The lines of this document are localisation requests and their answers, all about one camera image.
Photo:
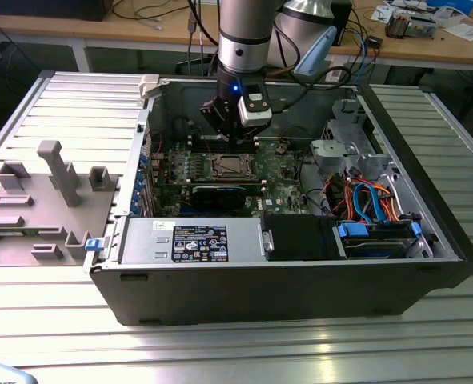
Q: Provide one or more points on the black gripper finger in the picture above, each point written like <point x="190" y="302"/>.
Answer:
<point x="216" y="118"/>
<point x="248" y="133"/>

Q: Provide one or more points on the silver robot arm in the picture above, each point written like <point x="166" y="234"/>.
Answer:
<point x="244" y="24"/>

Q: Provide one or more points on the CPU socket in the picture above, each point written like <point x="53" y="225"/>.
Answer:
<point x="212" y="175"/>

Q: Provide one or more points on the round coin battery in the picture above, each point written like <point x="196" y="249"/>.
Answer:
<point x="281" y="149"/>

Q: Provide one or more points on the green motherboard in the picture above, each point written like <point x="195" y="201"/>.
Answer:
<point x="280" y="184"/>

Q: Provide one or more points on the black graphics card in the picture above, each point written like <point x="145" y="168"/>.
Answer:
<point x="216" y="198"/>

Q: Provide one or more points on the grey case latch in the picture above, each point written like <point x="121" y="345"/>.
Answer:
<point x="148" y="86"/>

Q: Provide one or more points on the silver metal drive cage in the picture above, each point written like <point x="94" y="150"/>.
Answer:
<point x="332" y="150"/>

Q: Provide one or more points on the black optical drive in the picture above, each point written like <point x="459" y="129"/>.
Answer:
<point x="296" y="238"/>

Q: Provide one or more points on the black box on desk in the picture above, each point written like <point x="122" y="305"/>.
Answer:
<point x="345" y="20"/>

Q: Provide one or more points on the hard disk in blue carrier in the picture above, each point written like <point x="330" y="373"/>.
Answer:
<point x="352" y="231"/>

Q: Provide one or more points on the silver power supply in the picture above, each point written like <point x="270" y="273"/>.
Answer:
<point x="140" y="244"/>

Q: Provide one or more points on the small black adapter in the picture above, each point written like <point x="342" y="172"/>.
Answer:
<point x="375" y="41"/>

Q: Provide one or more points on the black PC case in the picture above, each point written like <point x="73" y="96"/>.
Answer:
<point x="260" y="292"/>

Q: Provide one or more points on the white printed leaflet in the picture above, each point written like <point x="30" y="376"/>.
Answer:
<point x="382" y="14"/>

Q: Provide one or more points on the blue case latch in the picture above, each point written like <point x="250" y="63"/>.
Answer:
<point x="93" y="245"/>

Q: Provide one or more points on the wooden desk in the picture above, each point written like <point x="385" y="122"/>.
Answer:
<point x="60" y="28"/>

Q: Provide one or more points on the small metal electronic device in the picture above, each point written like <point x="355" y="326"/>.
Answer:
<point x="400" y="26"/>

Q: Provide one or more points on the black monitor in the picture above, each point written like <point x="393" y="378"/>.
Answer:
<point x="48" y="10"/>

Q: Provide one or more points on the grey parts rack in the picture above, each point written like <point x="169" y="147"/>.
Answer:
<point x="40" y="224"/>

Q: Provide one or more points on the white paper sheets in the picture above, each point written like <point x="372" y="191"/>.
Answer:
<point x="466" y="31"/>

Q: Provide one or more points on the blue cardboard box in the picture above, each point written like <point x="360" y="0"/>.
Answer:
<point x="456" y="5"/>

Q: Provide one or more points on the white rounded object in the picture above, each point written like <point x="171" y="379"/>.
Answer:
<point x="0" y="374"/>

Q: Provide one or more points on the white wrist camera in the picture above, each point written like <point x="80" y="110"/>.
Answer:
<point x="256" y="116"/>

